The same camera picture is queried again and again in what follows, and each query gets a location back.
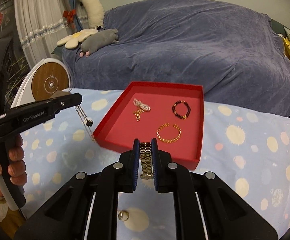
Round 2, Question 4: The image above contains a gold link watch band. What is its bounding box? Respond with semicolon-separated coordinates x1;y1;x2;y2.
139;142;153;180

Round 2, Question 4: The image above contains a gold braided bangle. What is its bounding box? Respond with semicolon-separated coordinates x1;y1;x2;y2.
156;122;182;144

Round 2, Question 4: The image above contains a white pearl bracelet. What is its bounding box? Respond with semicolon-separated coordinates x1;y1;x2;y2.
132;98;152;113

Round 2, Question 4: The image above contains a black bead bracelet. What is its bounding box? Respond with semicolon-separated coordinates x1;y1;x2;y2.
171;100;192;120

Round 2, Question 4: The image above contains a thin clover pendant necklace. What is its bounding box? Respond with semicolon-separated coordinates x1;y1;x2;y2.
74;104;97;143

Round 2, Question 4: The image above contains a small gold ring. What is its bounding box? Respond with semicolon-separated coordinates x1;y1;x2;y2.
117;210;130;222

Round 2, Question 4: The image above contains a person's left hand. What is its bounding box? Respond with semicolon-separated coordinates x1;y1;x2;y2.
0;134;28;198

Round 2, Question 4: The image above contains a red shallow cardboard box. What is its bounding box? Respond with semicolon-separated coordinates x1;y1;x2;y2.
93;81;204;170

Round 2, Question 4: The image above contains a round wood-faced white device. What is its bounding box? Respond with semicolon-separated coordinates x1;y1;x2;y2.
11;58;72;108

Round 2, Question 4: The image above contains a blue planet print tablecloth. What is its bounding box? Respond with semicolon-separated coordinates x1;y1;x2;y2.
22;102;290;239

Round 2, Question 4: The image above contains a daisy flower cushion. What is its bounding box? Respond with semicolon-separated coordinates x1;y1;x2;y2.
56;29;98;49

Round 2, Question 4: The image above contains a grey plush animal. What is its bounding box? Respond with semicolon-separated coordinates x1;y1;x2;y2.
79;29;119;57

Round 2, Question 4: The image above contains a blue-grey sofa throw blanket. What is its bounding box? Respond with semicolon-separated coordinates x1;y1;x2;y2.
62;0;290;116

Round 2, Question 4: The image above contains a white sheer curtain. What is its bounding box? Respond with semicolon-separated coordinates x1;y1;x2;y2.
14;0;71;68

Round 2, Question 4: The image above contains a cream alpaca plush toy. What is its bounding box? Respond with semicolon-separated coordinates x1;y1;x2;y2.
78;0;105;30

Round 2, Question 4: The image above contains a blue drape with red bow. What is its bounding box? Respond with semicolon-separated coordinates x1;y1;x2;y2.
62;0;86;32

